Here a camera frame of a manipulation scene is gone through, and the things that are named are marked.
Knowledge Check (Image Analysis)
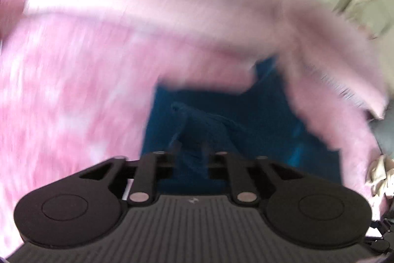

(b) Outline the blue knit sweater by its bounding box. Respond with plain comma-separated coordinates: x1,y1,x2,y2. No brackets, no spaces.
142,57,341,194

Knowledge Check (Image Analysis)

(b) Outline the beige crumpled garment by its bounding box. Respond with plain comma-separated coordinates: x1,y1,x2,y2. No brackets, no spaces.
366,155,393,199

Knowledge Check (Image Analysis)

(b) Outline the pink floral bed blanket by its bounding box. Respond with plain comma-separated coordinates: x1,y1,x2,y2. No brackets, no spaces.
0,0,385,257

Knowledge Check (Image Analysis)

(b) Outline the grey blue cushion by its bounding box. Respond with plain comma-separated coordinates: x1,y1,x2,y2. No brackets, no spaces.
369,118,394,158

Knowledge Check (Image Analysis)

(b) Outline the pink pillow near cushion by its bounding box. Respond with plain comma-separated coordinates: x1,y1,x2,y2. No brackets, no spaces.
245,0,388,153

